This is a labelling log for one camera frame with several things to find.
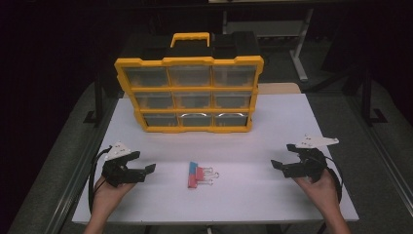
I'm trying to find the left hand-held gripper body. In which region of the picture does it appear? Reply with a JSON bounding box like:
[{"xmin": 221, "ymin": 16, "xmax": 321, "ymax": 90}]
[{"xmin": 101, "ymin": 140, "xmax": 132, "ymax": 188}]

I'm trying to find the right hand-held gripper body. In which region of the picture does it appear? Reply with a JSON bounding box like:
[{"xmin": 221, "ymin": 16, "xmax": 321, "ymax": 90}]
[{"xmin": 294, "ymin": 134, "xmax": 340, "ymax": 183}]

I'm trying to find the clear plastic organizer drawer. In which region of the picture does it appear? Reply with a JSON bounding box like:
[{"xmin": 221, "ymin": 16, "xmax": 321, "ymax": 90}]
[{"xmin": 212, "ymin": 91, "xmax": 253, "ymax": 110}]

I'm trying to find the yellow black organizer cabinet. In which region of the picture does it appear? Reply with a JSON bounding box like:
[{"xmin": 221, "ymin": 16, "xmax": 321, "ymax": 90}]
[{"xmin": 114, "ymin": 31, "xmax": 265, "ymax": 135}]

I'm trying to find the person's left hand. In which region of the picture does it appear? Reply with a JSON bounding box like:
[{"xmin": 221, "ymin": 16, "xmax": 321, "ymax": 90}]
[{"xmin": 93, "ymin": 176, "xmax": 136, "ymax": 211}]

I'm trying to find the person's right hand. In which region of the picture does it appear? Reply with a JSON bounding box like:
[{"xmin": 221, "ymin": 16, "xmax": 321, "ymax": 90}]
[{"xmin": 292, "ymin": 169, "xmax": 341, "ymax": 214}]

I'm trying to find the black metal stand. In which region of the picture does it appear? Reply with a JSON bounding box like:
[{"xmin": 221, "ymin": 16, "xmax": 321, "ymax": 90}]
[
  {"xmin": 360, "ymin": 67, "xmax": 390, "ymax": 127},
  {"xmin": 83, "ymin": 73, "xmax": 105, "ymax": 125}
]

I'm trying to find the grid of clear drawers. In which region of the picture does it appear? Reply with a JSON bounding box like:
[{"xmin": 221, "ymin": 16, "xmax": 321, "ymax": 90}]
[{"xmin": 124, "ymin": 64, "xmax": 258, "ymax": 128}]

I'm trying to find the desk with white legs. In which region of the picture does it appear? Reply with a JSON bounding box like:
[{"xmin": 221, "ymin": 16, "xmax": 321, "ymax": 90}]
[{"xmin": 222, "ymin": 7, "xmax": 316, "ymax": 83}]

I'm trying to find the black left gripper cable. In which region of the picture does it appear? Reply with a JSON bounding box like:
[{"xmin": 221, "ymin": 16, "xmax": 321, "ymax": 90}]
[{"xmin": 88, "ymin": 146, "xmax": 113, "ymax": 215}]

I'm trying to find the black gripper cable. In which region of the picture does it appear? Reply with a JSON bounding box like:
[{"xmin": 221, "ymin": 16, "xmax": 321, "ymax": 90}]
[
  {"xmin": 323, "ymin": 155, "xmax": 344, "ymax": 205},
  {"xmin": 88, "ymin": 146, "xmax": 113, "ymax": 215}
]

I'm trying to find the grey metal frame rail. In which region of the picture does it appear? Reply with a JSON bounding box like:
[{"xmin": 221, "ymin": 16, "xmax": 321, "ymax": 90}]
[
  {"xmin": 45, "ymin": 96, "xmax": 120, "ymax": 234},
  {"xmin": 343, "ymin": 94, "xmax": 413, "ymax": 209}
]

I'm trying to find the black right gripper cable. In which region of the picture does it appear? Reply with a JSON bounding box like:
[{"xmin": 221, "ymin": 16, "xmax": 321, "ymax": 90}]
[{"xmin": 323, "ymin": 155, "xmax": 344, "ymax": 205}]

